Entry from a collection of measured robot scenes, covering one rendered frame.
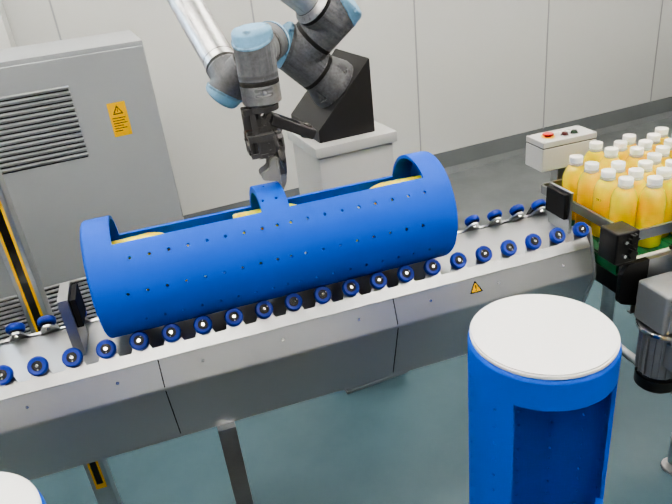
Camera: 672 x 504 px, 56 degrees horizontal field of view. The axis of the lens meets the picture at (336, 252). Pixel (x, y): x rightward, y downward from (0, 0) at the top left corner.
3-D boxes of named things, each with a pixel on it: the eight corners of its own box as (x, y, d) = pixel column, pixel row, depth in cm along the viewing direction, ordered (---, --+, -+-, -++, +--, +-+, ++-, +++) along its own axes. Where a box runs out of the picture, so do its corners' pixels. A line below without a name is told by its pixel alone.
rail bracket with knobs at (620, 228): (592, 256, 173) (595, 222, 168) (614, 250, 174) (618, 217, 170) (616, 272, 164) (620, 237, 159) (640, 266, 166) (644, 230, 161)
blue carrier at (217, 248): (110, 291, 168) (79, 199, 152) (412, 221, 187) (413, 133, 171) (114, 363, 146) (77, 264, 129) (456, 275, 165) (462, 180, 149)
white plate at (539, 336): (440, 336, 124) (440, 341, 124) (570, 397, 104) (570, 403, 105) (521, 280, 139) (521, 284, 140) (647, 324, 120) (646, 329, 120)
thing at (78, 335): (78, 336, 158) (59, 283, 151) (94, 332, 159) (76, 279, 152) (75, 358, 150) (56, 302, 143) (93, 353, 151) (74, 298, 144)
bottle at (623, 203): (634, 249, 174) (642, 187, 166) (607, 249, 176) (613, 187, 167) (630, 238, 180) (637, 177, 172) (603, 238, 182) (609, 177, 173)
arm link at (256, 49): (276, 19, 140) (265, 26, 131) (284, 76, 145) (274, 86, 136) (236, 23, 141) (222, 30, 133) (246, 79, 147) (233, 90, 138)
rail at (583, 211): (540, 193, 202) (540, 184, 201) (542, 192, 202) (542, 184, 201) (627, 241, 167) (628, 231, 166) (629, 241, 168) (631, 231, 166)
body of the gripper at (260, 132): (247, 154, 151) (238, 104, 146) (281, 147, 153) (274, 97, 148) (253, 163, 145) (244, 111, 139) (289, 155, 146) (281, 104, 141)
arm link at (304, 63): (299, 74, 233) (262, 45, 224) (330, 40, 226) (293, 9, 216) (302, 94, 222) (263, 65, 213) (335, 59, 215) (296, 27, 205)
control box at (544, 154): (524, 164, 213) (525, 134, 208) (575, 153, 217) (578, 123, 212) (542, 173, 204) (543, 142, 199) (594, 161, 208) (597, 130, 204)
